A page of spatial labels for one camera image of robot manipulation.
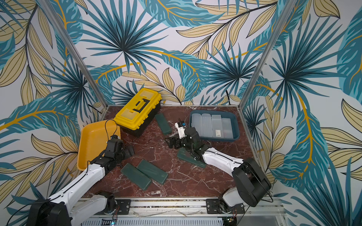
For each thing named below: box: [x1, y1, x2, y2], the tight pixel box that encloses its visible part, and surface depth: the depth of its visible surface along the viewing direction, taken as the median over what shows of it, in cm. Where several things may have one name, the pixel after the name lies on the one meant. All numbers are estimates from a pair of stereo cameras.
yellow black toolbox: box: [114, 88, 163, 137], surface depth 96 cm
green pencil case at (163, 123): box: [154, 113, 173, 136], surface depth 110 cm
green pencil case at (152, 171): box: [136, 159, 169, 185], surface depth 86 cm
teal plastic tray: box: [189, 110, 240, 142], surface depth 106 cm
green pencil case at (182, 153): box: [177, 147, 206, 169], surface depth 91 cm
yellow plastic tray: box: [76, 119, 121, 172], surface depth 94 cm
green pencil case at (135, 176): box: [120, 162, 152, 191], surface depth 85 cm
